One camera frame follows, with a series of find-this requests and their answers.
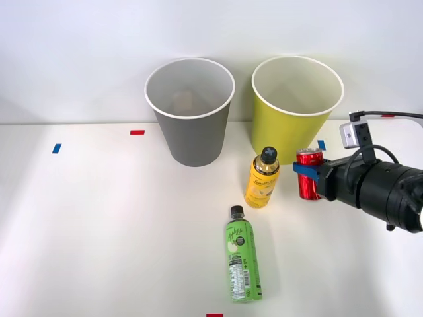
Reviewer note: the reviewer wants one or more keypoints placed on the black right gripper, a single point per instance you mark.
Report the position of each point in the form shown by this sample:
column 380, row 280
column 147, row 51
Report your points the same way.
column 340, row 183

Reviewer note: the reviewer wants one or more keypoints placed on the red drink can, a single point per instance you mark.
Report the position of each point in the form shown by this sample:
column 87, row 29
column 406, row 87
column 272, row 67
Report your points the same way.
column 309, row 190

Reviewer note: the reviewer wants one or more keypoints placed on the yellow-green plastic waste bin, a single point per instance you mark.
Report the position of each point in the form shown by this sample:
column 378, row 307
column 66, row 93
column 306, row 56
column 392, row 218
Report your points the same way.
column 281, row 132

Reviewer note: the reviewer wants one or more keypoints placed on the yellow label plastic bottle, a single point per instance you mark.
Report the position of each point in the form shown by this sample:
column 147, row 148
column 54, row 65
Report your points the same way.
column 261, row 185

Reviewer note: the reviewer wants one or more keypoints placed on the green label plastic bottle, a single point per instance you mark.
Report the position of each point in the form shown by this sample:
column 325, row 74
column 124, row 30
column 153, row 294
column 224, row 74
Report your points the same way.
column 243, row 264

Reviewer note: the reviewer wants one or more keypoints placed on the grey plastic waste bin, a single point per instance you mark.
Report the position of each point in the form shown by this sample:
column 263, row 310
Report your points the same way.
column 195, row 142

